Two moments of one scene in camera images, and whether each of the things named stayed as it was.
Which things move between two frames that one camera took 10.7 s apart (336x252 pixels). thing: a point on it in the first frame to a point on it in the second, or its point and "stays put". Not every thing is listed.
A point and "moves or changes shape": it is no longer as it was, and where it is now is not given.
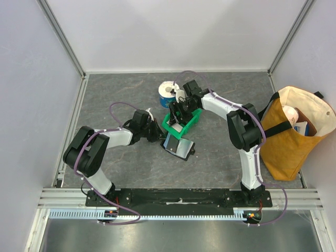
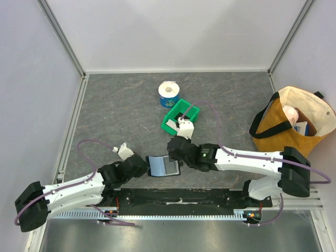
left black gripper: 158,135 to 143,169
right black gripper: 177,112 to 180,117
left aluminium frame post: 63,35 stays put
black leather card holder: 181,148 moves or changes shape
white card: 177,127 stays put
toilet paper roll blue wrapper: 166,97 stays put
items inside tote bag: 298,121 stays put
